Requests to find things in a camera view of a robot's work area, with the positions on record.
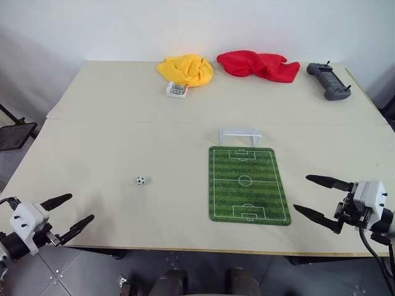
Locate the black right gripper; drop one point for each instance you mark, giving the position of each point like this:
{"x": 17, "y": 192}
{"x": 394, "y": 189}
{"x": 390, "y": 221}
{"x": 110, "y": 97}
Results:
{"x": 348, "y": 212}

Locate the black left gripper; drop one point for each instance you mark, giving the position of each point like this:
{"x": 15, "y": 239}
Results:
{"x": 46, "y": 235}

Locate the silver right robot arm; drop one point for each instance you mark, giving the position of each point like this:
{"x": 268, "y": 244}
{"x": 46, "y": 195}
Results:
{"x": 384, "y": 223}

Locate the green soccer field mat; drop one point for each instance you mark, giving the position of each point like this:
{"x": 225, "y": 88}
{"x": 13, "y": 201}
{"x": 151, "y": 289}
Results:
{"x": 247, "y": 191}

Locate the tiny soccer ball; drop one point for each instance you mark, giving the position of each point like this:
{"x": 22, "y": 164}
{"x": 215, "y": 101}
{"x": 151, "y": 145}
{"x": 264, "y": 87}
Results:
{"x": 140, "y": 181}

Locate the black metal stand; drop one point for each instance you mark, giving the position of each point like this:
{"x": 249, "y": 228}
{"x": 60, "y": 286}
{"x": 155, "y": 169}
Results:
{"x": 15, "y": 134}

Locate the small white goal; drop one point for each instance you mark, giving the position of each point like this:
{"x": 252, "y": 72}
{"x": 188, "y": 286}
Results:
{"x": 239, "y": 133}

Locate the black furniture piece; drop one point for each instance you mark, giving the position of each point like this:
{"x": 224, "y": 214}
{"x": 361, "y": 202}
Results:
{"x": 389, "y": 111}

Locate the dark rounded shape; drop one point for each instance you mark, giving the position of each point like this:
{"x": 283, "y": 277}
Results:
{"x": 171, "y": 282}
{"x": 243, "y": 282}

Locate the grey remote controller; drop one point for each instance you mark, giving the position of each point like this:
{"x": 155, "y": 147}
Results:
{"x": 327, "y": 80}

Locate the red cloth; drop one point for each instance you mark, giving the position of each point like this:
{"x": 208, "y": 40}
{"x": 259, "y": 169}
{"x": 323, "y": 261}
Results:
{"x": 247, "y": 63}

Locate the small white card box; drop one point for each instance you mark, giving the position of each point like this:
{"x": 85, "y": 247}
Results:
{"x": 176, "y": 90}

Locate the yellow cloth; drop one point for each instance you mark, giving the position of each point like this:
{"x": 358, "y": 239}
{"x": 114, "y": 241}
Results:
{"x": 185, "y": 69}

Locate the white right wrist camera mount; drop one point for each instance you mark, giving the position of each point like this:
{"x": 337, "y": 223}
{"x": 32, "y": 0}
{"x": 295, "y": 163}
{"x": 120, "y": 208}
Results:
{"x": 370, "y": 194}

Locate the black table leg bracket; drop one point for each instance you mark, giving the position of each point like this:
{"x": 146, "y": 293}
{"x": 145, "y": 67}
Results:
{"x": 114, "y": 253}
{"x": 298, "y": 261}

